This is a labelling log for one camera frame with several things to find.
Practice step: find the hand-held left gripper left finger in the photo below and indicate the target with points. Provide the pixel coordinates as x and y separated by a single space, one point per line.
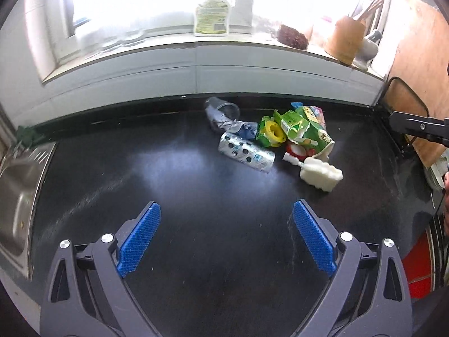
140 238

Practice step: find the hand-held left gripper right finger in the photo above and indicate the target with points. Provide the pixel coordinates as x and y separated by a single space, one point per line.
314 238

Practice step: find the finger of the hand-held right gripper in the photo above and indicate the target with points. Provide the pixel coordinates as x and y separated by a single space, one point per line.
417 126

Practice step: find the red lid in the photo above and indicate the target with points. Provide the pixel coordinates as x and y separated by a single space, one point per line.
290 147

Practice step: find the yellow tape spool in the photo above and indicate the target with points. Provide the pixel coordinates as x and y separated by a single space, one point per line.
270 128

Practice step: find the white foam piece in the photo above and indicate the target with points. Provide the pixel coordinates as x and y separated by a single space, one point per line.
321 175

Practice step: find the wooden cutting board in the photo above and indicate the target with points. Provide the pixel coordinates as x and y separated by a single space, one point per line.
417 59

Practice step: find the small white plastic piece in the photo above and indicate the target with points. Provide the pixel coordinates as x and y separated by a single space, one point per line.
291 158

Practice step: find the white mortar with pestle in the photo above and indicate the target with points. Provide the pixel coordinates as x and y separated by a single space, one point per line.
366 51

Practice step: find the green printed paper cup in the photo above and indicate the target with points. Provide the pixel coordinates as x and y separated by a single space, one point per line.
317 135

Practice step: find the red plastic container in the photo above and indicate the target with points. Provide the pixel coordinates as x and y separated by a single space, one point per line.
417 270

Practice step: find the silver blister pack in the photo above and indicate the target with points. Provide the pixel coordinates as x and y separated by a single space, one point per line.
245 151

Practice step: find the wooden utensil holder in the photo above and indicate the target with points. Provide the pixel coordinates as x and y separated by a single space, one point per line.
345 40

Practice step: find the green drink carton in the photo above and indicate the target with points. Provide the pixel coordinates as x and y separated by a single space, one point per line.
294 126

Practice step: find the crumpled green packet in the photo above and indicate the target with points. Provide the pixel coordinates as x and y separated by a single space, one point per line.
261 136

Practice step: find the steel sink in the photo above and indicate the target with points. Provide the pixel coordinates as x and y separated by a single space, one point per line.
17 200

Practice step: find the wooden chopsticks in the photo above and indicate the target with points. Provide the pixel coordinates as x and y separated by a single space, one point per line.
373 5

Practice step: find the crumpled blue-grey wrapper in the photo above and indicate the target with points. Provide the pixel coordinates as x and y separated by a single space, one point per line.
231 126

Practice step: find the brown scouring pad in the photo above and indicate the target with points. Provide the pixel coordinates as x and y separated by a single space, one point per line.
293 37

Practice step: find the dark green cloth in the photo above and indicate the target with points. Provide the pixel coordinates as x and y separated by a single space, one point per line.
28 134

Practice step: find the clear plastic cup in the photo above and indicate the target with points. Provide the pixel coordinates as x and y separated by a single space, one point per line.
224 107

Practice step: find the dish soap bottle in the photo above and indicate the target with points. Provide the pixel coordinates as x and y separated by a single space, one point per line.
210 17

